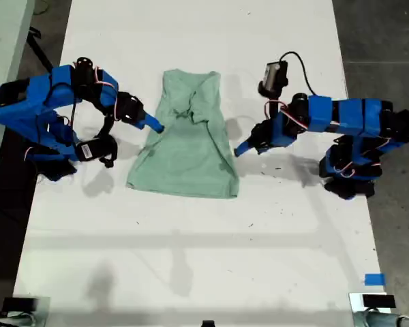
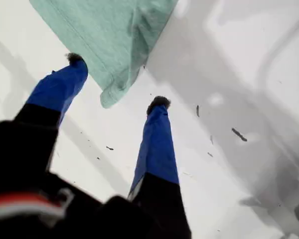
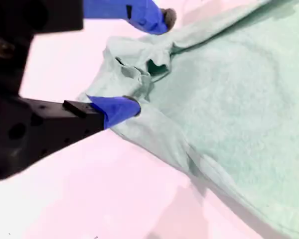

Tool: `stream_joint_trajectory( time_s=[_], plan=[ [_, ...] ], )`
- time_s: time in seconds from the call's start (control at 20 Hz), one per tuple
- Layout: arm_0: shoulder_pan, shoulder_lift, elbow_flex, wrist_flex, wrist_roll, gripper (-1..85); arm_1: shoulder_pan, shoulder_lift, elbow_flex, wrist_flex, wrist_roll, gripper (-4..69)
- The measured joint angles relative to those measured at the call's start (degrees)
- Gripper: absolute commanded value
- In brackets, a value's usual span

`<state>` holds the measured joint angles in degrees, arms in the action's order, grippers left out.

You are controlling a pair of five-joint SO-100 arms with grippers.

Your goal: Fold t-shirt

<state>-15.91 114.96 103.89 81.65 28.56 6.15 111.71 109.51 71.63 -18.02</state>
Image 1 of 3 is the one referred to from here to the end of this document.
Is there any short blue tape strip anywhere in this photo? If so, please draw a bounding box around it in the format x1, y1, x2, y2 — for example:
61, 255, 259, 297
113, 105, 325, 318
364, 273, 387, 287

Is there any black stand bar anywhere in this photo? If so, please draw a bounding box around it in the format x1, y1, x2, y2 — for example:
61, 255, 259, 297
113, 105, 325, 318
26, 29, 55, 71

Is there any pale side bench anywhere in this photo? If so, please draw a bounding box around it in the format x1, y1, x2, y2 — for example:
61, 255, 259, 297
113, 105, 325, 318
0, 0, 37, 202

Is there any pale green t-shirt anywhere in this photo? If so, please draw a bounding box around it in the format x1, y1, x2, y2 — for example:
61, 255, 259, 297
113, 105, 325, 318
125, 69, 241, 200

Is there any small black box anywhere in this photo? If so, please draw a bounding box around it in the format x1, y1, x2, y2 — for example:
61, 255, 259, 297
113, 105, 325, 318
362, 294, 396, 309
2, 297, 38, 312

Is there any thin black camera cable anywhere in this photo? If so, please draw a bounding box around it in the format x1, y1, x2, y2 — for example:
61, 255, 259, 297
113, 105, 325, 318
69, 97, 78, 130

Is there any black camera box white label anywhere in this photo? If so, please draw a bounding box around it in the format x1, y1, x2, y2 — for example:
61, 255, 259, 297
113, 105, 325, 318
74, 136, 119, 168

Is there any shiny metal plate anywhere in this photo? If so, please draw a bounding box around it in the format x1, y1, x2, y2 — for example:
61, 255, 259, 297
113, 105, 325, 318
12, 296, 52, 327
348, 292, 396, 327

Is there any black camera box grey face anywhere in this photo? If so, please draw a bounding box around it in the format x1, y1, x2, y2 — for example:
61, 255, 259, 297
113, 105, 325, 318
258, 61, 290, 98

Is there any black camera stalk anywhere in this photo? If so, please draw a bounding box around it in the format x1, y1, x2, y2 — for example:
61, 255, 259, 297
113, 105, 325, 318
95, 114, 115, 140
264, 96, 284, 121

